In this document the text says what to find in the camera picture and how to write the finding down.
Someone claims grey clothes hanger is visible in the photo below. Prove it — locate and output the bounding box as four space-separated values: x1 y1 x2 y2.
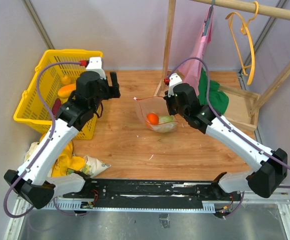
202 0 215 36

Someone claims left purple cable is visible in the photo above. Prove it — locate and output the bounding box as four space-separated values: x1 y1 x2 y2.
4 60 86 219

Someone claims yellow clothes hanger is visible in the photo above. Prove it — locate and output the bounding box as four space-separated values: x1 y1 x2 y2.
225 0 260 86

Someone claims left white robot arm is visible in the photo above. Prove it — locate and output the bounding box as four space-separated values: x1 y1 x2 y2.
4 71 121 209

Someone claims orange mango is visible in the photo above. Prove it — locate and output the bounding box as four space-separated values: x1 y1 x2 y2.
57 83 76 98

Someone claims purple cable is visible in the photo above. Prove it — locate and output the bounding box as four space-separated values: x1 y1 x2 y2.
4 60 86 219
167 56 290 188

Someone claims green cloth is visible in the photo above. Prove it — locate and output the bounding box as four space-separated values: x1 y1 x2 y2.
197 68 229 115

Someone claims yellow lemon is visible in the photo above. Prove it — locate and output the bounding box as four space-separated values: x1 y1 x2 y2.
60 75 72 86

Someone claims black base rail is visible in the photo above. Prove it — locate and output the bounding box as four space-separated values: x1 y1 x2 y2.
63 178 241 211

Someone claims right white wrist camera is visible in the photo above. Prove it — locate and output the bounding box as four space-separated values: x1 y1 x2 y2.
163 73 183 97

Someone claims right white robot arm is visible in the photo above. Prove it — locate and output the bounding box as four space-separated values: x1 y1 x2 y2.
163 83 288 200

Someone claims yellow patterned cloth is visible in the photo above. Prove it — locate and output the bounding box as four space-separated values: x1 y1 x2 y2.
23 134 112 181

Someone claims yellow plastic basket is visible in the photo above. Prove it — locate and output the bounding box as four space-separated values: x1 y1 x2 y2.
13 49 103 134

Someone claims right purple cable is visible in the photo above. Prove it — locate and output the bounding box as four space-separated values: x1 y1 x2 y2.
167 56 290 188

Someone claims green cabbage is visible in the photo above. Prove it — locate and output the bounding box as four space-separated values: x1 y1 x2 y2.
157 115 178 133

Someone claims orange fruit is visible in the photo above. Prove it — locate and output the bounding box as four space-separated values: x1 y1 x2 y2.
146 112 160 125

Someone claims purple sweet potato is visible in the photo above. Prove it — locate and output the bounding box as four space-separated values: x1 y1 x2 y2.
51 98 62 116

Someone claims pink cloth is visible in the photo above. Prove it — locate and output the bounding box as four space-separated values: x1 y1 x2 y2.
178 11 214 89

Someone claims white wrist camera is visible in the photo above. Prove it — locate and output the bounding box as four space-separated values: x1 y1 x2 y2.
79 56 106 79
163 73 183 97

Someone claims clear zip bag orange zipper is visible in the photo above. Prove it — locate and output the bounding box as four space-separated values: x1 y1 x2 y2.
133 96 178 133

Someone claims wooden clothes rack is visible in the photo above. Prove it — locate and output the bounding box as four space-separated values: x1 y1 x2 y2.
152 0 290 133

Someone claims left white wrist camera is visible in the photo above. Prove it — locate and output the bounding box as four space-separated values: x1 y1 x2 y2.
79 56 106 79

